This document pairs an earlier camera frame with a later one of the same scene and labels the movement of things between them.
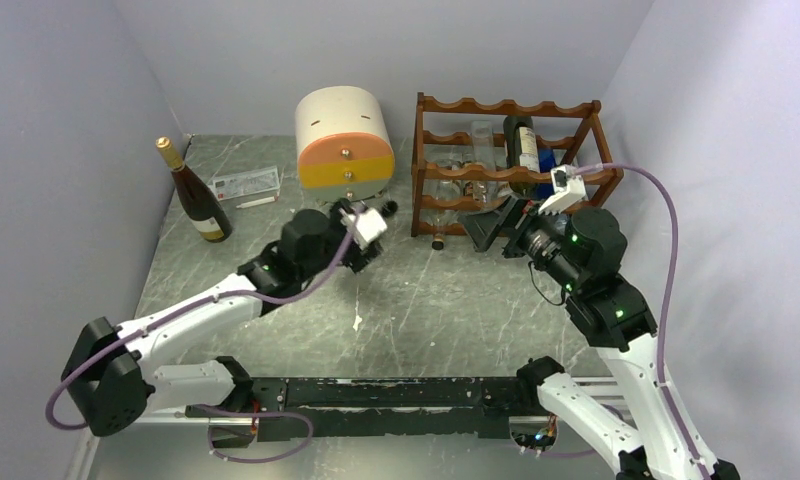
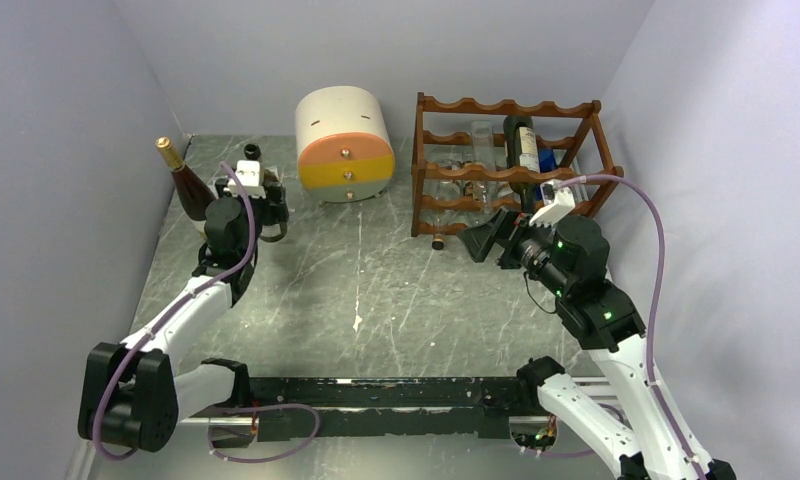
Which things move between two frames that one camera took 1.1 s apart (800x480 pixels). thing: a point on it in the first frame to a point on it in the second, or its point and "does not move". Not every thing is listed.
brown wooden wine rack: (472, 157) does not move
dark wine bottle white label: (521, 151) does not move
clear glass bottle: (484, 193) does not move
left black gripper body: (355, 257) to (265, 212)
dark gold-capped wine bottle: (206, 211) does not move
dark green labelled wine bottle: (388, 209) to (276, 211)
